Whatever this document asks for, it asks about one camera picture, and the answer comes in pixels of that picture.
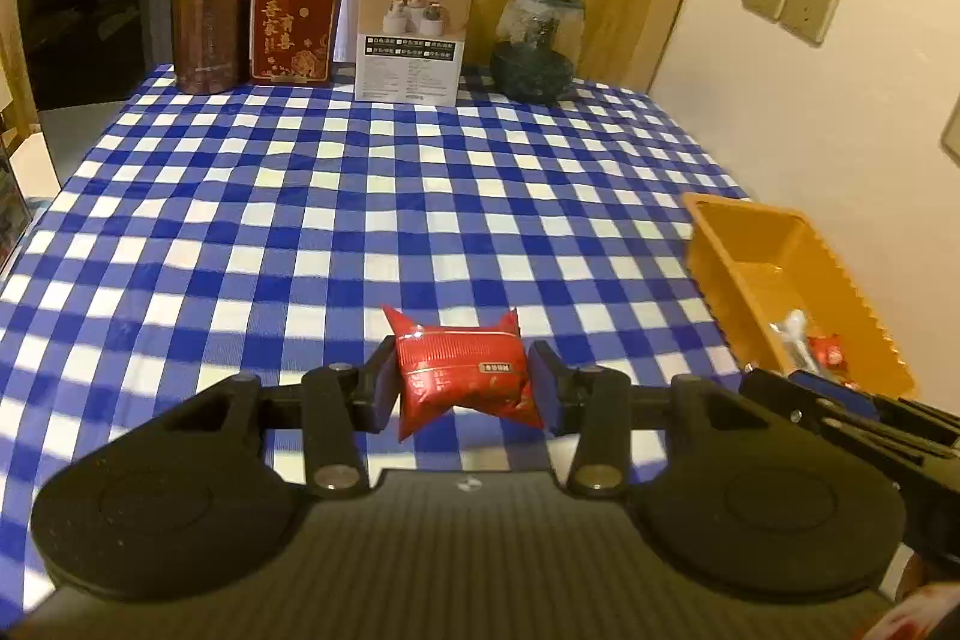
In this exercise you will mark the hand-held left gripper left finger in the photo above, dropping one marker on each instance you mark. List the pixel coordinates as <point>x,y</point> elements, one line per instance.
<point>379,385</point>

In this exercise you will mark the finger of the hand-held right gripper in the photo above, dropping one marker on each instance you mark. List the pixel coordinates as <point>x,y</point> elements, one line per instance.
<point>832,396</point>

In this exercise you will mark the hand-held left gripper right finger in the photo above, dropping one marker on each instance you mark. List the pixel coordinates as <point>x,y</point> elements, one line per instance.
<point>544,385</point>

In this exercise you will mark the small red candy packet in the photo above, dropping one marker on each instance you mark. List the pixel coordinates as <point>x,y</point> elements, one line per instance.
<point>827,353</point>

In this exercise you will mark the white pouch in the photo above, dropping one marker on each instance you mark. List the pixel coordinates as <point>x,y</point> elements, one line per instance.
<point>793,332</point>

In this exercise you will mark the plain red snack packet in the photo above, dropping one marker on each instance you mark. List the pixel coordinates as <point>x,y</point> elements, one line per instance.
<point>457,377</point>

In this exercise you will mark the orange plastic tray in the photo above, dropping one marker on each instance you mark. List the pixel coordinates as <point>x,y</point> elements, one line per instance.
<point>750,250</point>

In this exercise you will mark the blue white checkered tablecloth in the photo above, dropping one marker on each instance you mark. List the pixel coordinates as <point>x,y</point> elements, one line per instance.
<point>375,197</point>

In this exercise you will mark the glass jar with dark contents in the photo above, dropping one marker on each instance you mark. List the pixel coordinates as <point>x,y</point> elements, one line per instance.
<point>536,55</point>

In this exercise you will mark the white cardboard box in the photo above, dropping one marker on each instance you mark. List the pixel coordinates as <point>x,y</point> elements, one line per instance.
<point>412,40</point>

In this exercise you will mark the red tin box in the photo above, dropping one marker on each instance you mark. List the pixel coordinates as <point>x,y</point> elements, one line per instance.
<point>292,25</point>

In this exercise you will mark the brown tin canister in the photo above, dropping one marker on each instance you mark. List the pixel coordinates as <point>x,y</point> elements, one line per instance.
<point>210,18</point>

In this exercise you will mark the black appliance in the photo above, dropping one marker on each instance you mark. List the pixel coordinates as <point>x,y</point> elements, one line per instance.
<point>90,10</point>

